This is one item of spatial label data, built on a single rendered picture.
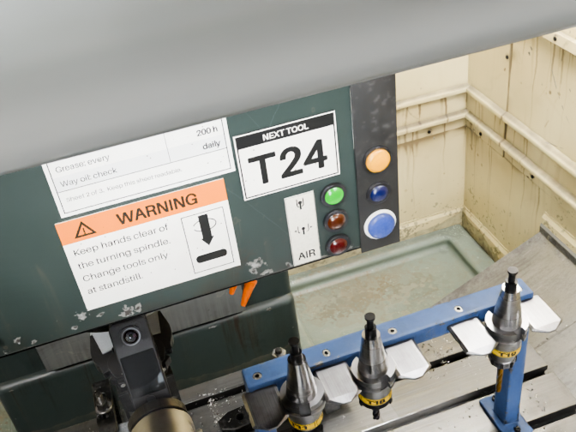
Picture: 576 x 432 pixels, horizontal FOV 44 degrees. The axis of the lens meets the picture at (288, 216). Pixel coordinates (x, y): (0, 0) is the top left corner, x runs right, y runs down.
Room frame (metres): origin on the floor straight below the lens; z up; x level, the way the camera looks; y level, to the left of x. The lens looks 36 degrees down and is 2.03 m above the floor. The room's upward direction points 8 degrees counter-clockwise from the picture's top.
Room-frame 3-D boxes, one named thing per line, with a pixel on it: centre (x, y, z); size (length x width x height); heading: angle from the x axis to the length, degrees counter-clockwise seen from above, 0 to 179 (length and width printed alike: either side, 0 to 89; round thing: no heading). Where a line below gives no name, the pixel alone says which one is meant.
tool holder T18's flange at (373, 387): (0.70, -0.09, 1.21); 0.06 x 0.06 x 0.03
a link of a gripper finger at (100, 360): (0.65, 0.25, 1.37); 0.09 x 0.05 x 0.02; 31
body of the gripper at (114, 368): (0.60, 0.20, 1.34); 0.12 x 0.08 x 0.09; 18
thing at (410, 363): (0.71, -0.14, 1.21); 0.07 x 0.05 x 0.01; 14
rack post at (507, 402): (0.82, -0.35, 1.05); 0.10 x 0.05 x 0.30; 14
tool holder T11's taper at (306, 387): (0.67, 0.02, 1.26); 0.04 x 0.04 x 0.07
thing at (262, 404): (0.66, 0.07, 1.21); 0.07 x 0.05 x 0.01; 14
